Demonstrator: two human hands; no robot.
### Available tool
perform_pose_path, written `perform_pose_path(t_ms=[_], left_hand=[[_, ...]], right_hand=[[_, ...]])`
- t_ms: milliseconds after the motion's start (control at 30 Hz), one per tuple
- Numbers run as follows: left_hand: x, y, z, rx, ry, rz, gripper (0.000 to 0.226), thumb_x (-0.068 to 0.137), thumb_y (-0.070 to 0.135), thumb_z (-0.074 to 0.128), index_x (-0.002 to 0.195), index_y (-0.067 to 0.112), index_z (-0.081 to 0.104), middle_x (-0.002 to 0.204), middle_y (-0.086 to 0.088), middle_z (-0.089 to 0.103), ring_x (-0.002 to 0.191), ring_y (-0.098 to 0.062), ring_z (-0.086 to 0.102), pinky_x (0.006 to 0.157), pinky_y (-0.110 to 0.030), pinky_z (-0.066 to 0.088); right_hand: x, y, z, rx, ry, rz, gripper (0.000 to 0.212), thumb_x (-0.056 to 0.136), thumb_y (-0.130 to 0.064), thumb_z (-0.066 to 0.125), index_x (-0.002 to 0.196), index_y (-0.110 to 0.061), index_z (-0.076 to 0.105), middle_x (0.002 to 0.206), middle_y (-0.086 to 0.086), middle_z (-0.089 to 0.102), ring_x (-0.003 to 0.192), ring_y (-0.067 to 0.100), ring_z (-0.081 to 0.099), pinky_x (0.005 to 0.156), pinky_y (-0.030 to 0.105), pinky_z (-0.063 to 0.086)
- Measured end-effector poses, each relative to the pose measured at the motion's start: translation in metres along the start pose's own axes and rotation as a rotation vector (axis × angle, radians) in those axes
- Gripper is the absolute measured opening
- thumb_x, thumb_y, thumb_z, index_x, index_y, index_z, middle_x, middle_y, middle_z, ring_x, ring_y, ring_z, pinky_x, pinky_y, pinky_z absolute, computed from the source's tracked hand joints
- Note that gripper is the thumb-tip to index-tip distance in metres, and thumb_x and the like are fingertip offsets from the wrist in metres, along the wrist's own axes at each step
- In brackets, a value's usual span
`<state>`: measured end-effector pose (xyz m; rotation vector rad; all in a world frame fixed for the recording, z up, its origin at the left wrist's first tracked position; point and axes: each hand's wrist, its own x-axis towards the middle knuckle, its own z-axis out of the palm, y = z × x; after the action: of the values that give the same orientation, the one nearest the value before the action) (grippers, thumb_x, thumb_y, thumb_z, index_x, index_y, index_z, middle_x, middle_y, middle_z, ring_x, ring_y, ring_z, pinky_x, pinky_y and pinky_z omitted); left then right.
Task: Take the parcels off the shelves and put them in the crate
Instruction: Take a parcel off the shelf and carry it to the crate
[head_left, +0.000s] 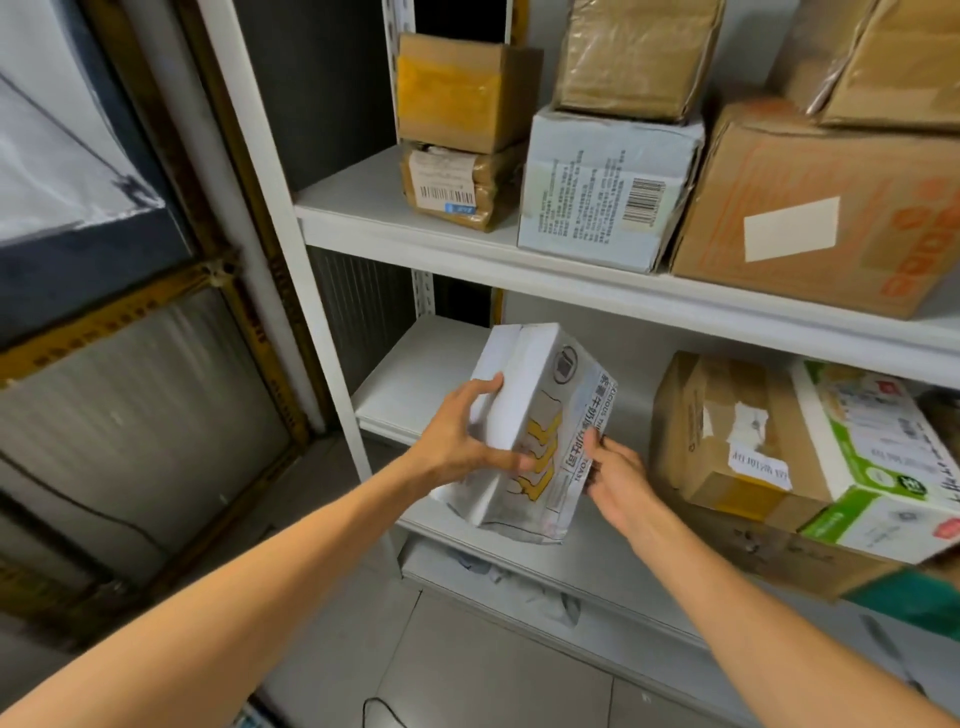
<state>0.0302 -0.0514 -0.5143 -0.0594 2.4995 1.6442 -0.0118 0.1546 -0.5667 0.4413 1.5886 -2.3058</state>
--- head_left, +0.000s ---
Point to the person's right hand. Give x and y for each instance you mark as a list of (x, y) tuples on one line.
[(622, 487)]

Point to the person's left hand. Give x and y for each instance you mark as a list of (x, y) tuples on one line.
[(450, 442)]

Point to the small taped cardboard parcel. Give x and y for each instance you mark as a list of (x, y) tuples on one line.
[(697, 420)]

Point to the white printed carton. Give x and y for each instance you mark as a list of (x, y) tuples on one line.
[(540, 360)]

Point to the wide low cardboard box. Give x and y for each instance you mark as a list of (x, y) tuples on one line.
[(787, 555)]

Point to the white metal shelf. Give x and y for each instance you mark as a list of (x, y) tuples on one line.
[(450, 251)]

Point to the green and white carton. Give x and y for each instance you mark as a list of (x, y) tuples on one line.
[(862, 450)]

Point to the large box orange print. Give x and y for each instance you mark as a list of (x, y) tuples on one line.
[(720, 165)]

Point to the yellow fronted box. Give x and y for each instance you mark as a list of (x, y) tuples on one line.
[(465, 97)]

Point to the large dusty cardboard box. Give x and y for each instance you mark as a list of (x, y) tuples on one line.
[(900, 75)]

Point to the person's right forearm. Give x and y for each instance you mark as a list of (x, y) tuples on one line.
[(750, 645)]

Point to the person's left forearm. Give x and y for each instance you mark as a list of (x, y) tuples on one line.
[(225, 615)]

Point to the yellow sticker strip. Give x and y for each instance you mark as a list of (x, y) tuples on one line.
[(497, 307)]

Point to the crumpled grey plastic wrap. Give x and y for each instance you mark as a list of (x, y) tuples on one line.
[(525, 592)]

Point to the dull yellow perforated upright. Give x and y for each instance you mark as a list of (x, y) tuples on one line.
[(266, 352)]

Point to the slim dark tool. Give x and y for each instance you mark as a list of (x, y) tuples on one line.
[(892, 652)]

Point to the silver softbox light reflector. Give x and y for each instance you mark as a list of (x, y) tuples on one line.
[(45, 150)]

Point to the dull yellow wall strip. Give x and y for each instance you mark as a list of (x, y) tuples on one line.
[(112, 322)]

